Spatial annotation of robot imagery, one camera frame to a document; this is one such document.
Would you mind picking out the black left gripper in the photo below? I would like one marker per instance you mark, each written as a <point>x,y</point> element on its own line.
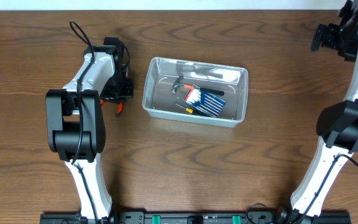
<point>124,90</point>

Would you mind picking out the clear plastic container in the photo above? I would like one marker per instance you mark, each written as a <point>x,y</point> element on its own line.
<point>159,101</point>

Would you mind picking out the black mounting rail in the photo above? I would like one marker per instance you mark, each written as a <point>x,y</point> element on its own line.
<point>253,216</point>

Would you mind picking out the claw hammer orange label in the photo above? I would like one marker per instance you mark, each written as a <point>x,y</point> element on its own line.
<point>177,83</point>

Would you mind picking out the precision screwdriver set case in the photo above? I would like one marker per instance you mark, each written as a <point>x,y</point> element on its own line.
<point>204,102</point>

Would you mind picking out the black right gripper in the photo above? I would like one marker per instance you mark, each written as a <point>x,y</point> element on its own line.
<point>329,30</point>

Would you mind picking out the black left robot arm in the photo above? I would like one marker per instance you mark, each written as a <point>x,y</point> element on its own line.
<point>76,130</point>

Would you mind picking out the red handled cutting pliers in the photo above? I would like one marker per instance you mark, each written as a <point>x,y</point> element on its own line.
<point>120,107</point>

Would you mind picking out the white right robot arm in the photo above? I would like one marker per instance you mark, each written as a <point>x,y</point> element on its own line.
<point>337,127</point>

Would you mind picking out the black yellow screwdriver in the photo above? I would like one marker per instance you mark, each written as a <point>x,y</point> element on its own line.
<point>191,111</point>

